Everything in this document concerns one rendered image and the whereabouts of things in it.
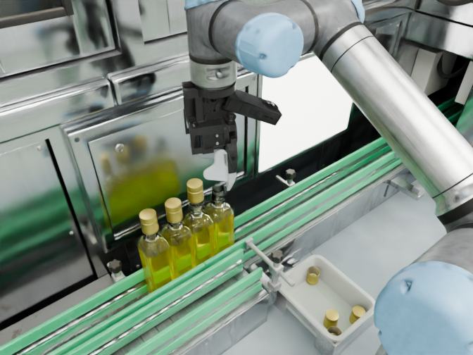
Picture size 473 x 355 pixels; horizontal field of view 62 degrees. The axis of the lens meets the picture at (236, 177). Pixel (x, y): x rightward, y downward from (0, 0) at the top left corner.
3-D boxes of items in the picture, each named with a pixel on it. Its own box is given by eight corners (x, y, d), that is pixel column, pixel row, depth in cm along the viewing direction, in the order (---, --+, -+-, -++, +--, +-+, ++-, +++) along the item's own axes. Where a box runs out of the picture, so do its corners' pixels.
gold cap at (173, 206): (177, 209, 88) (175, 194, 85) (186, 218, 85) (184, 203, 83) (163, 216, 86) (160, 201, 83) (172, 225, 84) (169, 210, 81)
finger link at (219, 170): (203, 194, 75) (198, 148, 71) (234, 188, 76) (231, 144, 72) (207, 201, 72) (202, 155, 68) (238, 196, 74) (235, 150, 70)
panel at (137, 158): (343, 127, 140) (362, 29, 119) (349, 131, 138) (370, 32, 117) (100, 246, 97) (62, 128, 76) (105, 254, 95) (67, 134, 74)
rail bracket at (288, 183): (279, 193, 129) (282, 160, 120) (294, 204, 124) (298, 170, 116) (270, 198, 127) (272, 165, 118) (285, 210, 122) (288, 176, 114)
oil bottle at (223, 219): (222, 251, 109) (221, 192, 96) (235, 263, 106) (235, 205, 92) (205, 260, 106) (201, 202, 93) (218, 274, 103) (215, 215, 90)
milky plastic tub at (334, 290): (312, 270, 120) (317, 251, 114) (374, 323, 106) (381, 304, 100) (269, 300, 111) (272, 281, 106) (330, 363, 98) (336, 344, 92)
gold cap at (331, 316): (339, 324, 104) (342, 315, 101) (330, 332, 102) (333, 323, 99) (329, 315, 106) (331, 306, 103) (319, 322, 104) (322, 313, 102)
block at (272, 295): (255, 277, 110) (255, 260, 106) (278, 300, 104) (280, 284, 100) (245, 284, 109) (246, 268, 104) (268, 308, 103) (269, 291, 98)
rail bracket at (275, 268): (251, 256, 107) (252, 224, 99) (295, 299, 97) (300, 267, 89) (242, 262, 105) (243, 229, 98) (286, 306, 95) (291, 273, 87)
